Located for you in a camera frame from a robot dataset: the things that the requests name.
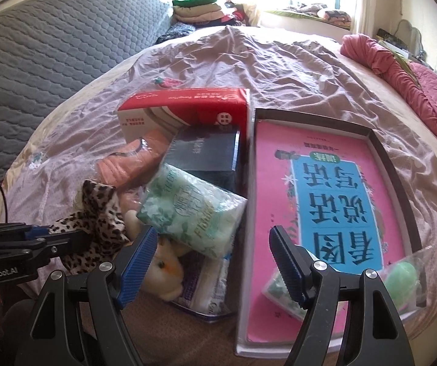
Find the peach towel pack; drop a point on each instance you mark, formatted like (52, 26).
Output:
(134, 160)

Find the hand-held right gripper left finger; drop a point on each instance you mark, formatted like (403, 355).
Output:
(138, 270)

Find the small green patterned packet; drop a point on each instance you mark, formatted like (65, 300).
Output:
(275, 293)

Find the stack of folded clothes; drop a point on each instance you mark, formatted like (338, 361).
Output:
(199, 7)

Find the dark blue box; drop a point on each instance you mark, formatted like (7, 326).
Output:
(203, 152)

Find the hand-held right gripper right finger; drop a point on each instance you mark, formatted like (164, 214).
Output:
(287, 270)

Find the cream curtain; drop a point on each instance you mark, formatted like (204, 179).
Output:
(367, 0)

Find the dark patterned cloth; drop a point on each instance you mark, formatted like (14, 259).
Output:
(176, 32)

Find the red and white box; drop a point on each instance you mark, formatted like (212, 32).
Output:
(188, 103)

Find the pink book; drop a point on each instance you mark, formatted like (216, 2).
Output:
(275, 183)

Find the purple printed bed cover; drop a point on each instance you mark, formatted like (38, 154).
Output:
(241, 64)

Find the patterned windowsill blanket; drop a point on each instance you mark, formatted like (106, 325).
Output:
(310, 11)

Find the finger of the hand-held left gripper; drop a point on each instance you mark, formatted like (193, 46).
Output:
(37, 231)
(62, 244)

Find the green patterned tissue pack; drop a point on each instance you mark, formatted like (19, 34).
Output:
(188, 206)

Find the leopard print scrunchie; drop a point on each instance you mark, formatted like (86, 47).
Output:
(96, 213)

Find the grey quilted cover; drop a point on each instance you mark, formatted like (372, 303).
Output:
(51, 45)

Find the cream plush toy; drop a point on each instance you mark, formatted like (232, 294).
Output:
(165, 270)

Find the white curved frame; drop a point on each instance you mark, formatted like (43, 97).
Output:
(407, 30)

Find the pink quilt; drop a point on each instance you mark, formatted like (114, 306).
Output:
(386, 61)

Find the white clear-wrapped packet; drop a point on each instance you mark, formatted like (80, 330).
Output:
(207, 278)

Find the green item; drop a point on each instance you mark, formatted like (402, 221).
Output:
(403, 274)

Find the dark framed tray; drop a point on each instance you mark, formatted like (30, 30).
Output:
(393, 183)

